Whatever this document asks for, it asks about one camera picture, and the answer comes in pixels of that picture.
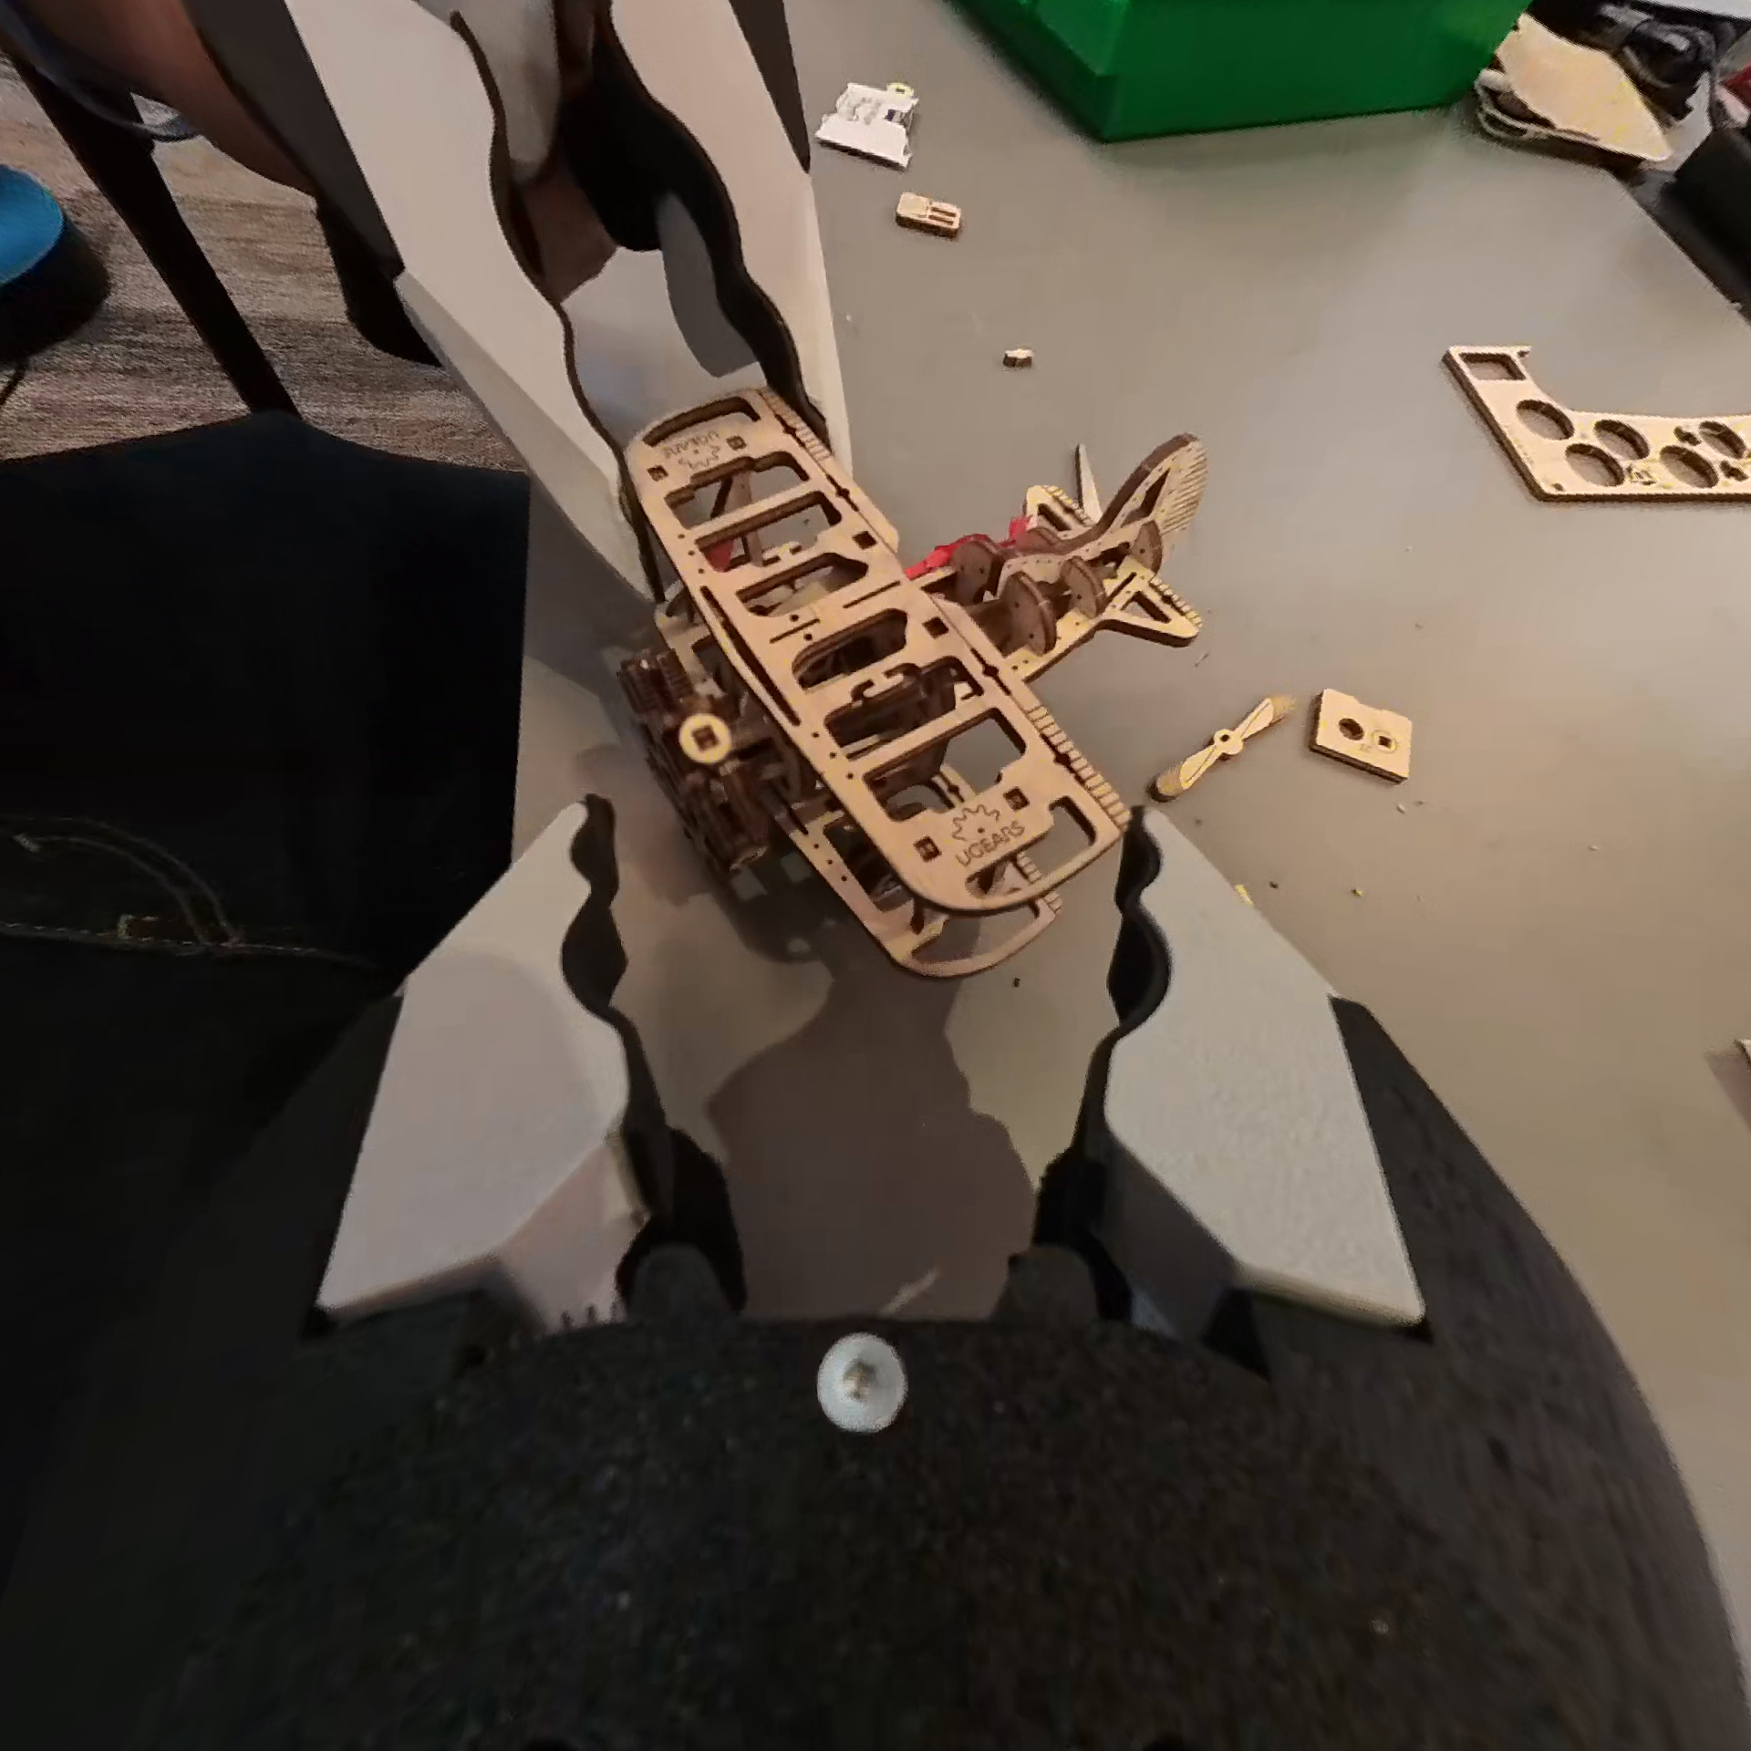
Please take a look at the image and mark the green plastic bin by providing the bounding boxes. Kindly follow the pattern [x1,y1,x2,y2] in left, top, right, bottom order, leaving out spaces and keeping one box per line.
[950,0,1534,142]

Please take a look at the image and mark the tan flat sheet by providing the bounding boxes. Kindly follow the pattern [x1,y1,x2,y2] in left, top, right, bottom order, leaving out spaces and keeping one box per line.
[1475,18,1678,167]

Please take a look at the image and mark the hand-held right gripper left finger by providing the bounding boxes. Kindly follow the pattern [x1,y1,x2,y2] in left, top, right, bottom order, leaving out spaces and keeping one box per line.
[314,796,680,1336]

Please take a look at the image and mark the blue round object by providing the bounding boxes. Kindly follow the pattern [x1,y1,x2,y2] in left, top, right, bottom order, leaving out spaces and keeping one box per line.
[0,164,72,290]

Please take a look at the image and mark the black chair frame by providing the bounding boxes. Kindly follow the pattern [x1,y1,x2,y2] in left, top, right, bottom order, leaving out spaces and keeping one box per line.
[0,54,440,414]

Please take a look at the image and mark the tapered wooden stick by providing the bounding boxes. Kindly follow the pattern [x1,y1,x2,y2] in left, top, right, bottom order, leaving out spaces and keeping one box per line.
[1148,694,1298,804]

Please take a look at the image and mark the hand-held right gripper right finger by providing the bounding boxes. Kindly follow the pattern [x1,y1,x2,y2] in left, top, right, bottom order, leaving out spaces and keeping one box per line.
[1040,808,1428,1336]

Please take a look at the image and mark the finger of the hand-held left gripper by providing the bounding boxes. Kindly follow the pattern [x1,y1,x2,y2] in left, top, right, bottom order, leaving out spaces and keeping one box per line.
[657,0,854,473]
[283,0,657,604]

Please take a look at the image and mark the square wooden piece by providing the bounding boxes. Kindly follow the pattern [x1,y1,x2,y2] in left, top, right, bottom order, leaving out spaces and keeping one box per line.
[1309,688,1416,785]

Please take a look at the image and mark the wooden sheet with holes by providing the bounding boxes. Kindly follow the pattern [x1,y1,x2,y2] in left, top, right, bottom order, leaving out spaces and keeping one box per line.
[1443,347,1751,500]

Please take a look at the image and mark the grey desk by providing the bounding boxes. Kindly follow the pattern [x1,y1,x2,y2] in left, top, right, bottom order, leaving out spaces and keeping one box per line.
[508,0,1751,1589]

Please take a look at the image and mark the person's left hand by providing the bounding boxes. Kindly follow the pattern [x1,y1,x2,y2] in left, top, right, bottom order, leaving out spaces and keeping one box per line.
[520,129,686,300]

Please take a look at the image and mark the red ribbon strip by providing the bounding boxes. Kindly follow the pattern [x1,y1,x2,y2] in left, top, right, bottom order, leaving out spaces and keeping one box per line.
[920,518,1035,585]

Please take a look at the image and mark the person's dark jeans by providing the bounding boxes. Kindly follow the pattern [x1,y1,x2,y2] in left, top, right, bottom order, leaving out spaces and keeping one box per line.
[0,411,535,1751]

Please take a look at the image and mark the wooden radial engine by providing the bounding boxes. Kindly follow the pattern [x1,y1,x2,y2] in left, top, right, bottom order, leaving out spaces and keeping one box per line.
[620,642,773,877]

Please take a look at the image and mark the wooden biplane model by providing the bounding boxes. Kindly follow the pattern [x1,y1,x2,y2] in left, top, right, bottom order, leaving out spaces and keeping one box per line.
[620,386,1211,981]

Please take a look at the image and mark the white paper scrap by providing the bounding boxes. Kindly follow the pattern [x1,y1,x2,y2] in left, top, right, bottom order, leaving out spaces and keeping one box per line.
[817,82,916,169]

